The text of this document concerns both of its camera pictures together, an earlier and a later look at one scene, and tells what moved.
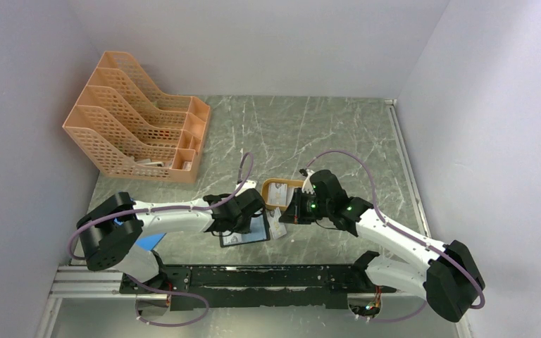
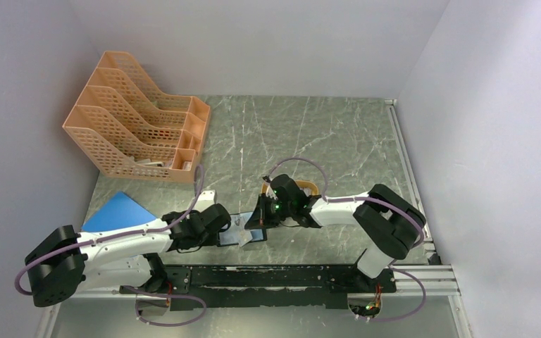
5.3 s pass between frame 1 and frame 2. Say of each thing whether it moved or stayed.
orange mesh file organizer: stayed
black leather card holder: stayed
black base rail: stayed
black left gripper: moved
